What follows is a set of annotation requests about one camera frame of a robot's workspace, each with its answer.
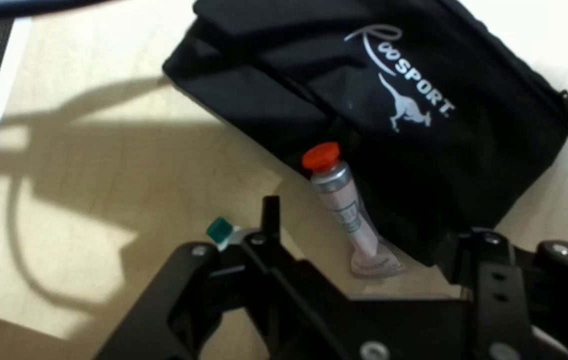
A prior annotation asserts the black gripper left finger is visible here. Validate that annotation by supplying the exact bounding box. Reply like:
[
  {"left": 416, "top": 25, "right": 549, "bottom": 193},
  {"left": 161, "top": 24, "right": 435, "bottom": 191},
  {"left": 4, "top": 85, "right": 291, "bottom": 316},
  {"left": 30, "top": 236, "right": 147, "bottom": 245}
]
[{"left": 94, "top": 193, "right": 368, "bottom": 360}]

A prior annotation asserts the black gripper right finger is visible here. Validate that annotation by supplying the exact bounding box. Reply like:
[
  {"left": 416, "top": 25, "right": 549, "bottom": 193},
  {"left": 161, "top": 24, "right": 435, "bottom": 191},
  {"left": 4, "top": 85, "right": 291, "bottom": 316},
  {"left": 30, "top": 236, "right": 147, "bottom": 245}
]
[{"left": 442, "top": 227, "right": 568, "bottom": 360}]

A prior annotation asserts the white tube red cap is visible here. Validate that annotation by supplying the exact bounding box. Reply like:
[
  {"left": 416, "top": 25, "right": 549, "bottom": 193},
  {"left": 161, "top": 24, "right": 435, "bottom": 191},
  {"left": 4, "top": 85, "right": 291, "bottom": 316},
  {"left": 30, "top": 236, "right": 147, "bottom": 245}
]
[{"left": 297, "top": 140, "right": 407, "bottom": 280}]

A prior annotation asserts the black sport purse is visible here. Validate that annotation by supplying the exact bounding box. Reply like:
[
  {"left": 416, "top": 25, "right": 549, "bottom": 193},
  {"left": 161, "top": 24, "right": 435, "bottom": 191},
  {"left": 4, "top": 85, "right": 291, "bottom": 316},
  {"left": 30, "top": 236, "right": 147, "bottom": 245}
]
[{"left": 160, "top": 0, "right": 568, "bottom": 269}]

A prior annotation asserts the small green cap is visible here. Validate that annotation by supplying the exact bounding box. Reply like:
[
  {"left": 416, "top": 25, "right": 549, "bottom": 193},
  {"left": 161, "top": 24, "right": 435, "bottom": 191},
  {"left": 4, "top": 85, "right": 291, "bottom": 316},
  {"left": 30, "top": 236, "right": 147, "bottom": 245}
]
[{"left": 203, "top": 213, "right": 242, "bottom": 251}]

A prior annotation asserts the light wooden side table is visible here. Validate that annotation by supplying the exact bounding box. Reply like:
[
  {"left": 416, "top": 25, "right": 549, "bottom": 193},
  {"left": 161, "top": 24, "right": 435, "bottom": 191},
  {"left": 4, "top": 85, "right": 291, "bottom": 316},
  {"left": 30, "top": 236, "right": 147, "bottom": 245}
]
[{"left": 0, "top": 0, "right": 568, "bottom": 360}]

